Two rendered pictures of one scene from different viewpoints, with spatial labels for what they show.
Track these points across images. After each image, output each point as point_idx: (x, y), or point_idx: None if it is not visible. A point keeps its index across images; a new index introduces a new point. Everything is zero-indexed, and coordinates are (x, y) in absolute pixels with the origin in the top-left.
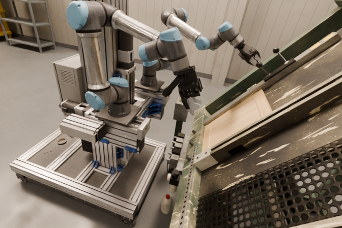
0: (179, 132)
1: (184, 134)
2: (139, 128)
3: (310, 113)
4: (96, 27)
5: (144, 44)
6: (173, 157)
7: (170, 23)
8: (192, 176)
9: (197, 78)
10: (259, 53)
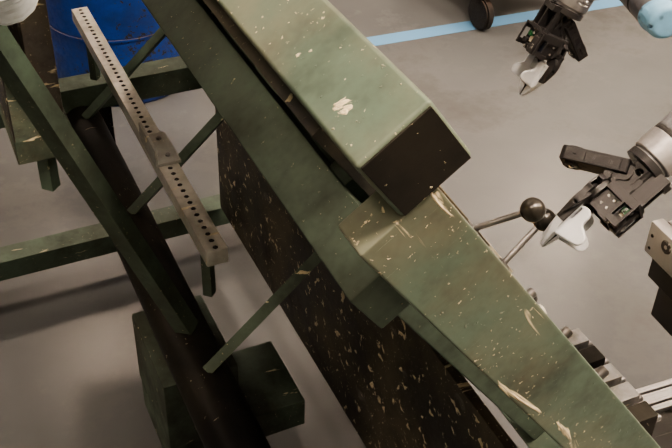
0: (656, 414)
1: (639, 419)
2: (660, 220)
3: None
4: None
5: None
6: (574, 333)
7: None
8: None
9: (538, 22)
10: (570, 199)
